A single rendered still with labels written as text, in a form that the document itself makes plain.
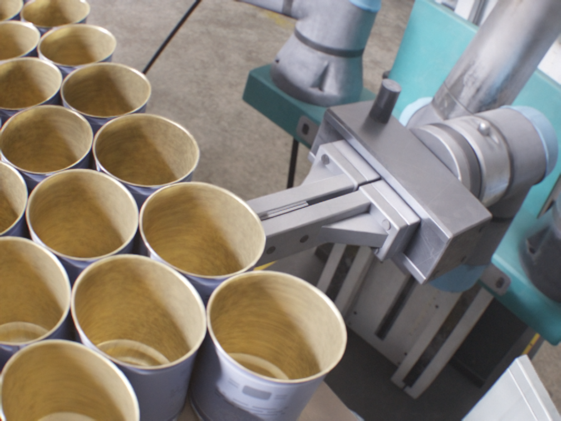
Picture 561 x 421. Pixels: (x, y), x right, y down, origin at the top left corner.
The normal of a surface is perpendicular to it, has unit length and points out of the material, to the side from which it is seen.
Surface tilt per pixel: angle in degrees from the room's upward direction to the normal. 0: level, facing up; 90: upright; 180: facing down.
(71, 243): 92
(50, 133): 92
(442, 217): 2
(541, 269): 72
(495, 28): 79
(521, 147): 39
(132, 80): 91
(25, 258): 92
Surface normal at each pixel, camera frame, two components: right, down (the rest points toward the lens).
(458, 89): -0.78, 0.00
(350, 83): 0.67, 0.37
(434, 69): -0.65, 0.35
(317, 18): -0.51, 0.56
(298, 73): -0.43, 0.20
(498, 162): 0.59, -0.10
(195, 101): 0.25, -0.73
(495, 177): 0.63, 0.19
